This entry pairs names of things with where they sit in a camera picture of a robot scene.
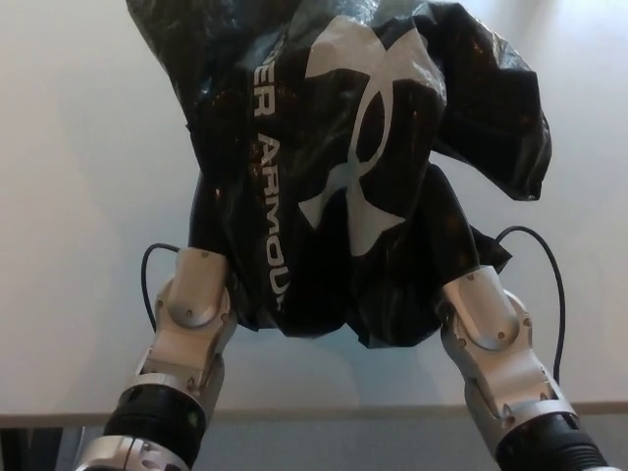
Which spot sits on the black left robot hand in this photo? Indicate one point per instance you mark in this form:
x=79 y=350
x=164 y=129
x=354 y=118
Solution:
x=213 y=225

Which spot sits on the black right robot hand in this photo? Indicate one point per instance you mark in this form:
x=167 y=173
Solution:
x=454 y=235

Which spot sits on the black plastic Under Armour bag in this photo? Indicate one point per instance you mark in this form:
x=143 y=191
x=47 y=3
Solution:
x=343 y=147

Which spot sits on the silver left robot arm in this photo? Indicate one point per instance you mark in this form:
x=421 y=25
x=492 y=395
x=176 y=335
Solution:
x=189 y=304

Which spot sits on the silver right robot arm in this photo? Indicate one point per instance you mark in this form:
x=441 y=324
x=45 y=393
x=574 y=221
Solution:
x=490 y=319

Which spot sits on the dark desk leg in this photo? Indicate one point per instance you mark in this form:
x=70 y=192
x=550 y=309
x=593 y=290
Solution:
x=29 y=441

